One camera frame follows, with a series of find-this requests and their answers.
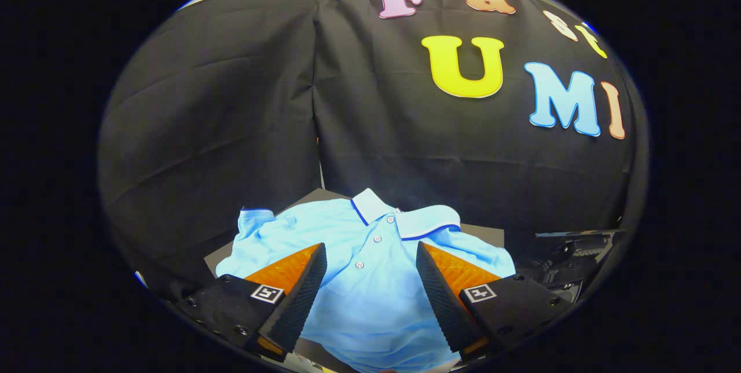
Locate dark washing machine lid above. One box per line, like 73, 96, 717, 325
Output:
533, 228, 627, 282

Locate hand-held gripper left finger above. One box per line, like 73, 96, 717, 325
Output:
174, 243, 328, 362

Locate grey cabinet with dark top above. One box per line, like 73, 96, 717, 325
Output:
204, 186, 505, 373

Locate light blue polo shirt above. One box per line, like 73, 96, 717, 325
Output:
215, 188, 517, 373

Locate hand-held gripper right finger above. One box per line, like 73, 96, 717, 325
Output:
416, 241, 577, 362

